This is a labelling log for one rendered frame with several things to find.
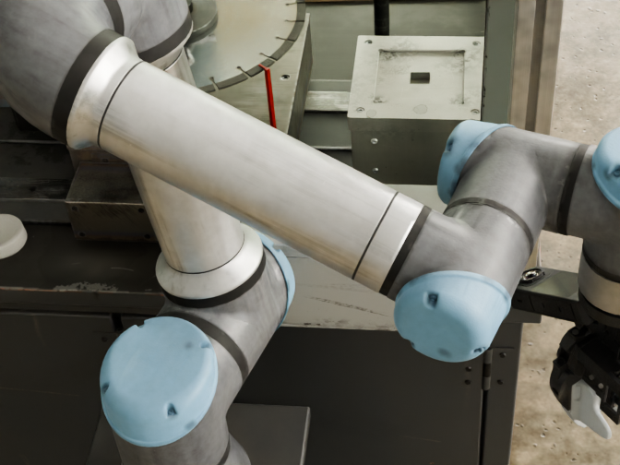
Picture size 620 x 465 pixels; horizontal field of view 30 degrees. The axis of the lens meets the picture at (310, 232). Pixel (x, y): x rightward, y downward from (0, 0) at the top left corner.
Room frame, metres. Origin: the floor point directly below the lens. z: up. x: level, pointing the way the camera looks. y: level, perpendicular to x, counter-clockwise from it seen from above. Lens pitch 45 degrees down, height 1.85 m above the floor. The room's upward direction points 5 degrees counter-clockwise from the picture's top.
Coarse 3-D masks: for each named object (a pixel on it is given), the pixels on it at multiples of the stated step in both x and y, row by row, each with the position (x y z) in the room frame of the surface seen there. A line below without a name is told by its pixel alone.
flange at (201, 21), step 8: (192, 0) 1.37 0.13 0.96; (200, 0) 1.37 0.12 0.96; (208, 0) 1.37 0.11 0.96; (192, 8) 1.34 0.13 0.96; (200, 8) 1.35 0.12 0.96; (208, 8) 1.35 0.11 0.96; (216, 8) 1.35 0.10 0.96; (192, 16) 1.33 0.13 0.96; (200, 16) 1.33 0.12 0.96; (208, 16) 1.33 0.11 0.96; (216, 16) 1.34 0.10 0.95; (200, 24) 1.31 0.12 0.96; (208, 24) 1.31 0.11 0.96; (192, 32) 1.30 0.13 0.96; (200, 32) 1.30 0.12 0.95
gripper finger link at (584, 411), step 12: (576, 384) 0.64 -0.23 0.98; (576, 396) 0.64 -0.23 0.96; (588, 396) 0.63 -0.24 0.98; (564, 408) 0.65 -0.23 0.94; (576, 408) 0.64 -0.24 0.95; (588, 408) 0.63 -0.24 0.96; (576, 420) 0.64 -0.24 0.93; (588, 420) 0.63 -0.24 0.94; (600, 420) 0.62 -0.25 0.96; (600, 432) 0.62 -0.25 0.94
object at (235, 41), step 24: (216, 0) 1.38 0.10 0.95; (240, 0) 1.38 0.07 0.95; (264, 0) 1.37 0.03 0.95; (288, 0) 1.37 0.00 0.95; (216, 24) 1.32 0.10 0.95; (240, 24) 1.32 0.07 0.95; (264, 24) 1.31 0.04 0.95; (288, 24) 1.31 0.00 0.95; (192, 48) 1.27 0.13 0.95; (216, 48) 1.27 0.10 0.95; (240, 48) 1.26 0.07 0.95; (264, 48) 1.26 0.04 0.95; (192, 72) 1.22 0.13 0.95; (216, 72) 1.22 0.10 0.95; (240, 72) 1.21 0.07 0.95
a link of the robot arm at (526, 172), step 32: (480, 128) 0.71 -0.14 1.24; (512, 128) 0.71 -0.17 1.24; (448, 160) 0.69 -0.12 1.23; (480, 160) 0.68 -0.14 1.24; (512, 160) 0.67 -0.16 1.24; (544, 160) 0.67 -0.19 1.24; (576, 160) 0.66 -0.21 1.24; (448, 192) 0.68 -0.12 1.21; (480, 192) 0.64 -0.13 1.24; (512, 192) 0.64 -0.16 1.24; (544, 192) 0.65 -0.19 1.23; (544, 224) 0.64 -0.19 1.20
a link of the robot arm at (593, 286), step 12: (588, 264) 0.64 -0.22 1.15; (588, 276) 0.63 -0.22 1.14; (600, 276) 0.62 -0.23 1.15; (588, 288) 0.63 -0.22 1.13; (600, 288) 0.62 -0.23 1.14; (612, 288) 0.62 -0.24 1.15; (588, 300) 0.63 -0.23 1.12; (600, 300) 0.62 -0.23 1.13; (612, 300) 0.61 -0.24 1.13; (612, 312) 0.61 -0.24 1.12
